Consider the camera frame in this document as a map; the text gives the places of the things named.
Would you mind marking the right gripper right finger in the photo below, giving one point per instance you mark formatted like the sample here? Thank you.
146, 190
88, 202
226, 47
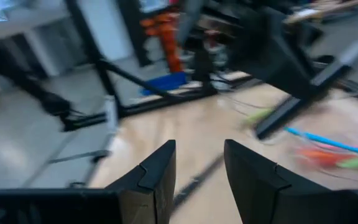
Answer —
259, 193

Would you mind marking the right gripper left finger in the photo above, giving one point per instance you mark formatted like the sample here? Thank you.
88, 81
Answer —
154, 186

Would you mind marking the lime green silicone spoon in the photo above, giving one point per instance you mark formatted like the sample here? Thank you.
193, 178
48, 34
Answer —
258, 116

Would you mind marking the orange silicone spatula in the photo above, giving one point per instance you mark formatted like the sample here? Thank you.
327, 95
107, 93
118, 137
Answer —
319, 157

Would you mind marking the clear plastic bin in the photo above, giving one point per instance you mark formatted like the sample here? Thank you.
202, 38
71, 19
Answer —
337, 180

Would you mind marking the blue silicone spatula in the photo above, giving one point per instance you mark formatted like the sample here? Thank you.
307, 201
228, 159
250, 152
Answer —
322, 141

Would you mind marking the blue background box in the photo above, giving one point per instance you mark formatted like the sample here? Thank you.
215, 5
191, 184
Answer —
166, 83

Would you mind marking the orange background machine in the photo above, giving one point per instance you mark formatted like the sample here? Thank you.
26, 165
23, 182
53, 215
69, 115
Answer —
166, 37

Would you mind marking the black aluminium table frame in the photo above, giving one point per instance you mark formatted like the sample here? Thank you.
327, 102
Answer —
166, 98

